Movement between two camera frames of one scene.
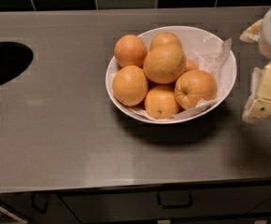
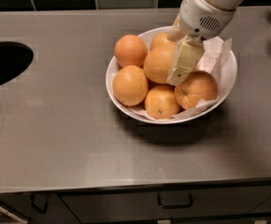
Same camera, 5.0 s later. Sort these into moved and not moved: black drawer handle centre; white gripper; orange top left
Moved: white gripper
Not moved: black drawer handle centre; orange top left
